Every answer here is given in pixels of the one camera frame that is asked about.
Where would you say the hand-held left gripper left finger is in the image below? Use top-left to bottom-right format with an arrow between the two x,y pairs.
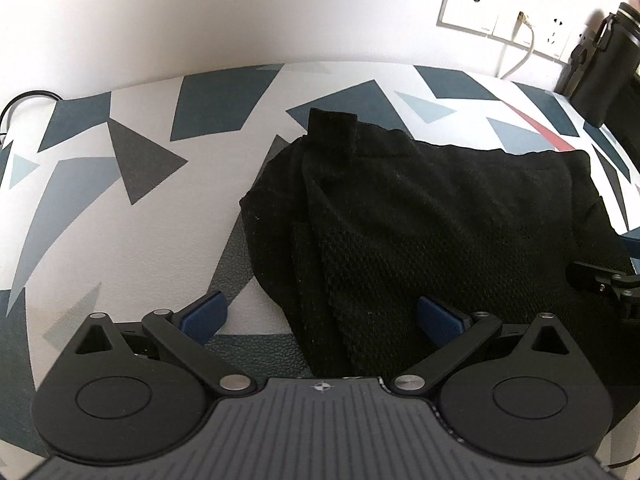
62,290 -> 254,399

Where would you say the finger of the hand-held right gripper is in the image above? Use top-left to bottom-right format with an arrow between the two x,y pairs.
566,260 -> 640,322

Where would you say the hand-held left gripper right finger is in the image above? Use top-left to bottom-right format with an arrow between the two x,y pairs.
392,296 -> 582,397

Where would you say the black knit sweater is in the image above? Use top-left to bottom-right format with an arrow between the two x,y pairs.
238,107 -> 640,387

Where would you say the geometric patterned table mat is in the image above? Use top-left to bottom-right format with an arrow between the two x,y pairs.
0,60 -> 640,456

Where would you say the black bottle with strap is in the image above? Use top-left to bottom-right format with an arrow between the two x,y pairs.
554,2 -> 640,127

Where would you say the white plugged-in cable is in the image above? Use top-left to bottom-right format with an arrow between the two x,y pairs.
500,10 -> 537,80

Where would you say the white power wall socket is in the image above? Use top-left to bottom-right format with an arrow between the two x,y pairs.
529,9 -> 577,65

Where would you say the white network wall plate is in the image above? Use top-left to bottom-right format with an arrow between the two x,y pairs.
492,7 -> 540,50

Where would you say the black cable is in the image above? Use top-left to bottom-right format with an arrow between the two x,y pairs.
0,90 -> 63,133

